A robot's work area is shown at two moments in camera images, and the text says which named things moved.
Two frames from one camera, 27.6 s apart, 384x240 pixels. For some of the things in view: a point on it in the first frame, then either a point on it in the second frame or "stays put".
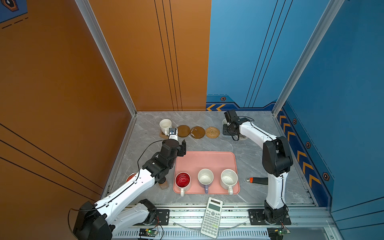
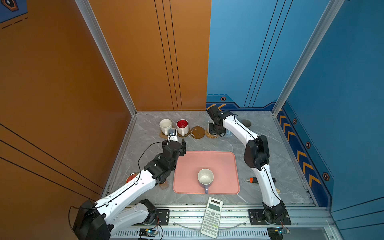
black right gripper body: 227,130 to 214,130
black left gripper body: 181,150 stays put
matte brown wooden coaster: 183,131 stays put
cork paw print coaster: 162,135 stays put
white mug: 165,125 stays put
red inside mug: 182,182 to 182,127
